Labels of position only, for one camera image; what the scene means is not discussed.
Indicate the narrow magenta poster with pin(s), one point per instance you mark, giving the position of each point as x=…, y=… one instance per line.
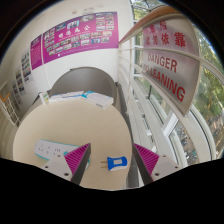
x=36, y=52

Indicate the flat white box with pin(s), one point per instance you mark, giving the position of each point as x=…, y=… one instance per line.
x=59, y=97
x=75, y=94

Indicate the warning sign with red characters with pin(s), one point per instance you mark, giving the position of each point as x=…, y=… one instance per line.
x=170, y=38

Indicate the white power strip teal edge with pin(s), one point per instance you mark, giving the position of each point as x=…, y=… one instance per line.
x=50, y=148

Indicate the white stair railing wooden top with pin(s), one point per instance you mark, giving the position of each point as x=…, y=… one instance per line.
x=9, y=111

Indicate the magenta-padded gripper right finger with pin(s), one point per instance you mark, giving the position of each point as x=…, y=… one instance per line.
x=153, y=165

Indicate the small upright white box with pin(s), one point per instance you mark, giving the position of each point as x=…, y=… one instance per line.
x=44, y=98

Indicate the white railing with wooden handrail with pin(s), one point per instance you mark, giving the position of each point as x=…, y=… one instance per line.
x=143, y=22

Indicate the white window frame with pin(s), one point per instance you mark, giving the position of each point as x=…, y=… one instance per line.
x=175, y=125

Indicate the white box with teal end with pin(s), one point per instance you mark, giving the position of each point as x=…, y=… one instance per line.
x=100, y=100

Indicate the warning sign with red letters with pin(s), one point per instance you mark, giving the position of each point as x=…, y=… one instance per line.
x=170, y=76

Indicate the grey curved seat back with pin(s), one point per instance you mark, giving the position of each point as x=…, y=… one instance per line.
x=85, y=80

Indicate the blue and white charger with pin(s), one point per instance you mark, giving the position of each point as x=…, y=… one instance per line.
x=116, y=163

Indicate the white photo poster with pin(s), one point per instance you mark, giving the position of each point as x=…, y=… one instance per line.
x=14, y=92
x=26, y=66
x=20, y=81

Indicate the large magenta photo poster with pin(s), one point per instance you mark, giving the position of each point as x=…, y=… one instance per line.
x=80, y=36

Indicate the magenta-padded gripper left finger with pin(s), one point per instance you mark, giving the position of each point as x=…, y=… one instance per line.
x=71, y=163

